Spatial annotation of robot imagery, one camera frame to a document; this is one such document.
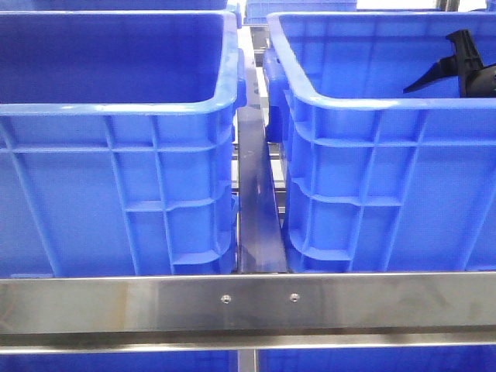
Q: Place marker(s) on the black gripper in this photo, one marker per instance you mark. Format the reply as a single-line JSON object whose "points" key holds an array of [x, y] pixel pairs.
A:
{"points": [[476, 81]]}

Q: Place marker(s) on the large blue crate right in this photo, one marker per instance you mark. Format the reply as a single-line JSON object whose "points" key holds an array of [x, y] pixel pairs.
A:
{"points": [[378, 179]]}

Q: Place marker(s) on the large blue crate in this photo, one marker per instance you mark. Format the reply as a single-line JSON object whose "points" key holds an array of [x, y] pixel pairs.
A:
{"points": [[378, 179], [116, 142]]}

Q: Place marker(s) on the distant blue crate tall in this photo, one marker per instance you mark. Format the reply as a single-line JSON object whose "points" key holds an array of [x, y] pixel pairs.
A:
{"points": [[257, 10]]}

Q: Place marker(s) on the steel rack centre bar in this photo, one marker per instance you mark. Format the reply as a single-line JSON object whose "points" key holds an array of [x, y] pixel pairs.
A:
{"points": [[261, 249]]}

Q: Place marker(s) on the large blue crate left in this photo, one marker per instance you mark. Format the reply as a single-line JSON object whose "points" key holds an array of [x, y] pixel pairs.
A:
{"points": [[116, 142]]}

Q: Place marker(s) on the steel rack front rail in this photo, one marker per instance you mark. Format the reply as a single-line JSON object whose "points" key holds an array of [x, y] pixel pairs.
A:
{"points": [[246, 311]]}

